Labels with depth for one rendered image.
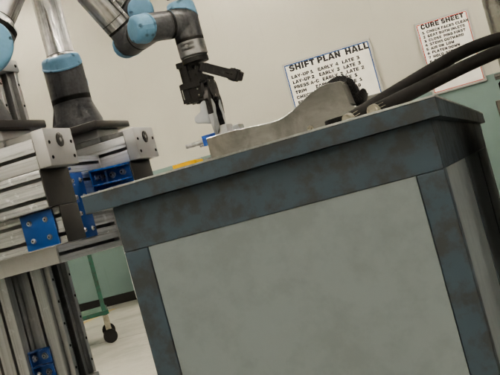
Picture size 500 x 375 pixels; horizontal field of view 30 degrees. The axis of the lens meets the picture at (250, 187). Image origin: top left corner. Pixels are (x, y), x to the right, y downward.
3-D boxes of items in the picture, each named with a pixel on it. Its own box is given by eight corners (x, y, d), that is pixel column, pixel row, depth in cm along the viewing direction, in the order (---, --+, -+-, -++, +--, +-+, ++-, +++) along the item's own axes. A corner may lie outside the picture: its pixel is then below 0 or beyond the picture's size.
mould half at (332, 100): (215, 172, 238) (201, 121, 239) (244, 168, 263) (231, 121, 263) (405, 118, 224) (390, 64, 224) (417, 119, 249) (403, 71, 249)
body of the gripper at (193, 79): (193, 107, 252) (182, 64, 252) (223, 98, 249) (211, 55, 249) (184, 106, 244) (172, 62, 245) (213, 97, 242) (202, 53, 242)
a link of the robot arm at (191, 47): (207, 39, 249) (197, 36, 242) (212, 56, 249) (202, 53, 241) (182, 47, 252) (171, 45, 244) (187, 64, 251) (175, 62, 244)
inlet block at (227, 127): (185, 157, 246) (180, 137, 247) (192, 156, 251) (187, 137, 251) (231, 143, 243) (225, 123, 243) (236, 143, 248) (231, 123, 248)
